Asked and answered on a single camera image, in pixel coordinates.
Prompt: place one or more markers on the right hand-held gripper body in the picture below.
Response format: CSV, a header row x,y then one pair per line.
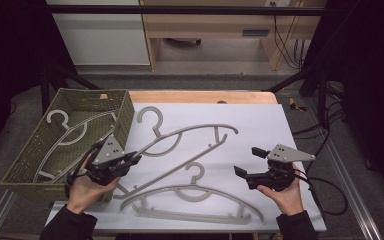
x,y
286,153

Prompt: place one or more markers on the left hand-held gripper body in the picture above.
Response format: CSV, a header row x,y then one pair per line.
x,y
108,151

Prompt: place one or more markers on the beige plastic clothes hanger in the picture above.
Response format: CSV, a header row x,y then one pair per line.
x,y
196,126
186,215
57,112

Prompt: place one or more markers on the green woven basket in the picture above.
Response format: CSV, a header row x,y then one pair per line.
x,y
30,160

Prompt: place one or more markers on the person's right hand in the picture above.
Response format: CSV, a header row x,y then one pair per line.
x,y
288,200

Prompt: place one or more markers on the person's left hand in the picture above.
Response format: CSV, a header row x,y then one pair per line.
x,y
83,195

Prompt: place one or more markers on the white table sheet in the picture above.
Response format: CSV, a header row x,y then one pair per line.
x,y
263,126

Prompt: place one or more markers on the yellow black tool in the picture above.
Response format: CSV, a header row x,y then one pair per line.
x,y
293,104

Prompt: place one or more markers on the black metal stand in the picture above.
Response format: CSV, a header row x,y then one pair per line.
x,y
45,90
321,90

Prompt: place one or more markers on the white cabinet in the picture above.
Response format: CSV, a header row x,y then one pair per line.
x,y
100,40

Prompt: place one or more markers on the black curtain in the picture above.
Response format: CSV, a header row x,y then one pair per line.
x,y
13,50
370,66

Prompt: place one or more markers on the light wooden desk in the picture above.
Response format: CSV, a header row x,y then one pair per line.
x,y
206,25

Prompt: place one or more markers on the black metal crossbar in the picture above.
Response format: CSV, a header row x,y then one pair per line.
x,y
180,10

